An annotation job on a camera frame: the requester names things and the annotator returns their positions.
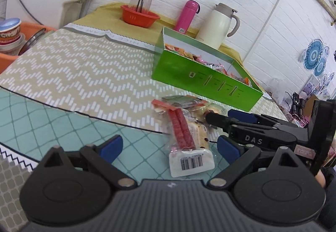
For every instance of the orange plastic basin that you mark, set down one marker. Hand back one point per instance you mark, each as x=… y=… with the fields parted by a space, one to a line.
x=8 y=61

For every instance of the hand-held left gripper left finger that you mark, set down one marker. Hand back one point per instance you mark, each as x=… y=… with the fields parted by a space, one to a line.
x=111 y=146

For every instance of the metal lid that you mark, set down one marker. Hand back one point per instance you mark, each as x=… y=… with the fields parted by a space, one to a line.
x=32 y=40

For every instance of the person's right hand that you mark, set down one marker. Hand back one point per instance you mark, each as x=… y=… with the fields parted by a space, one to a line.
x=321 y=178

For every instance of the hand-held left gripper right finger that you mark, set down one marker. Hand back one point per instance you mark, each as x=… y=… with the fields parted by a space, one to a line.
x=228 y=149

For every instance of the white cake packet red dots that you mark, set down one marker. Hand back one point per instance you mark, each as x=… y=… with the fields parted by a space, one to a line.
x=198 y=129

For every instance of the white thermal jug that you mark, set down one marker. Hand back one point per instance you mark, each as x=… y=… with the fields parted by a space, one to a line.
x=214 y=27

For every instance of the red sausage packet white header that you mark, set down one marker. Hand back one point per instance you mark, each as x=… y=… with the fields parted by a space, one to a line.
x=191 y=163

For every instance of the green cardboard box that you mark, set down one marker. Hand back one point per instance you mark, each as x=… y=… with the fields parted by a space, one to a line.
x=183 y=69

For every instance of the yellow tablecloth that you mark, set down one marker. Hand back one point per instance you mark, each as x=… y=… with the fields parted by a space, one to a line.
x=105 y=15

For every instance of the orange-edged clear cake packet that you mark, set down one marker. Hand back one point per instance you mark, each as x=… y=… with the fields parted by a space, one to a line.
x=223 y=69

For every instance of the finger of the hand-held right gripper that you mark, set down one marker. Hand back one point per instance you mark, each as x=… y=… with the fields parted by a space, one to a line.
x=218 y=119
x=242 y=116

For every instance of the red plastic basket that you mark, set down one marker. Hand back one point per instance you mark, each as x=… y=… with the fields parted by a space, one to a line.
x=136 y=18

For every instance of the pink nut packet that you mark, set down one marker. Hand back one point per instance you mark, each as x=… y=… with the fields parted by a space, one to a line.
x=200 y=58

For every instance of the instant noodle cup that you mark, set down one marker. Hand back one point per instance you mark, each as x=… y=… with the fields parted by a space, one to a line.
x=9 y=30

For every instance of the clear round pastry packet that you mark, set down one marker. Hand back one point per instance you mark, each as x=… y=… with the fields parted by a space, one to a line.
x=214 y=111

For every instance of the pink thermos bottle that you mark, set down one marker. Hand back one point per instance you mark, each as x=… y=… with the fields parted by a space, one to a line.
x=185 y=17

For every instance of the orange fruit chip packet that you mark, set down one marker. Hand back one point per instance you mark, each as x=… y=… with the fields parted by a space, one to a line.
x=176 y=49

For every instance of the blue round wall decorations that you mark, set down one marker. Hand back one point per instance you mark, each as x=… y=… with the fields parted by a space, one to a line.
x=313 y=55

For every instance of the white wall conduit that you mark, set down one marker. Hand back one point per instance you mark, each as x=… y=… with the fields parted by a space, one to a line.
x=270 y=17

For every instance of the red-edged clear snack packet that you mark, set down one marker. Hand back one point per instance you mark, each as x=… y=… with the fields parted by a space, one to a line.
x=178 y=101

